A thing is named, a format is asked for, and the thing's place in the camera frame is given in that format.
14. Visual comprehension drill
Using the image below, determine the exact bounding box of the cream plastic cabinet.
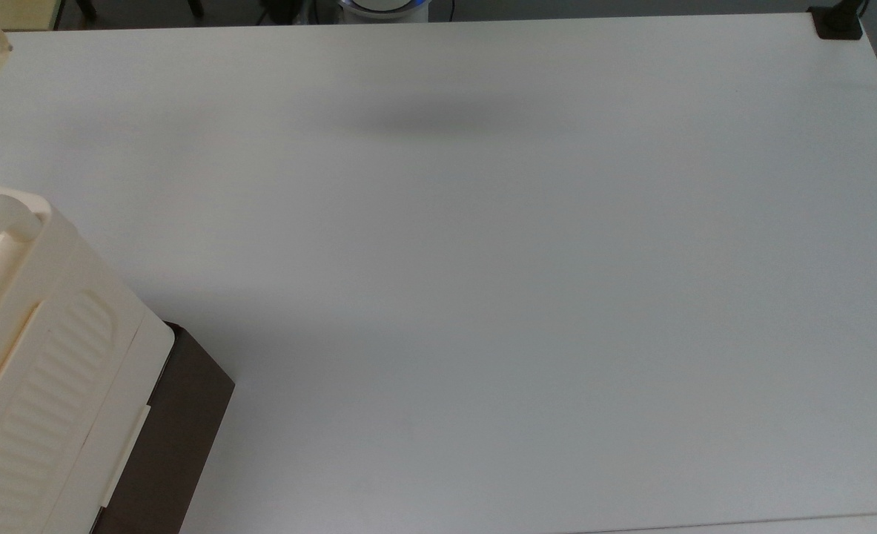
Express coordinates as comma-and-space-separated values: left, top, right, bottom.
0, 178, 176, 534

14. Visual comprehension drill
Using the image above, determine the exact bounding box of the dark brown drawer unit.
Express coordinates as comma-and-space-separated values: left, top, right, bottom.
90, 322, 236, 534

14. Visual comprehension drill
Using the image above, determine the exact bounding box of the yellow wooden furniture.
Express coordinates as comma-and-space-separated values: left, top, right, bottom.
0, 0, 65, 32

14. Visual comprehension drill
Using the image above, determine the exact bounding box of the white robot base blue ring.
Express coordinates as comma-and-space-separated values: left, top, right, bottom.
334, 0, 431, 24

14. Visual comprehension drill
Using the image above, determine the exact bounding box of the white drawer handle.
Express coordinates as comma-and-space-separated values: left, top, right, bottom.
99, 405, 152, 510

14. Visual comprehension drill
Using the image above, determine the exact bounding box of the black square mount clamp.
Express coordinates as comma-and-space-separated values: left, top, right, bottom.
808, 0, 870, 41

